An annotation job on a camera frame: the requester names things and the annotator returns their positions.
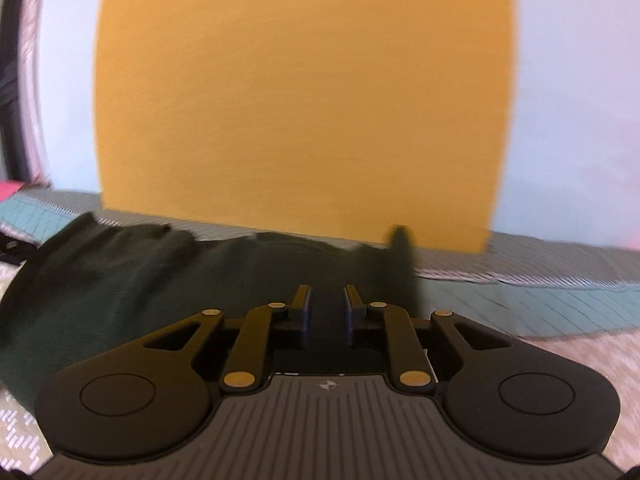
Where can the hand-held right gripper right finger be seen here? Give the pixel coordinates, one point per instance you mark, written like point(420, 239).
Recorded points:
point(354, 317)

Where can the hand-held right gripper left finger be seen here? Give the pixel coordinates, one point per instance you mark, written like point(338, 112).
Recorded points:
point(300, 317)

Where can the dark green sweater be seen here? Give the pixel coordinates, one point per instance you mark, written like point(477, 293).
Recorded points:
point(125, 280)

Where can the beige zigzag patterned blanket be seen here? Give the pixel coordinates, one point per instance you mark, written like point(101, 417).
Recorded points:
point(550, 305)

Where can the orange headboard panel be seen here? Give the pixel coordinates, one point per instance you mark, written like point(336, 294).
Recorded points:
point(305, 100)

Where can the pink bed sheet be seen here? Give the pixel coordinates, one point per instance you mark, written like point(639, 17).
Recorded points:
point(9, 190)

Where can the pink floral curtain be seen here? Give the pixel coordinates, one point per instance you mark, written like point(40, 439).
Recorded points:
point(37, 85)

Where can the dark window frame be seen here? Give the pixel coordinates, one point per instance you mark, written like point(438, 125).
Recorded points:
point(10, 85)

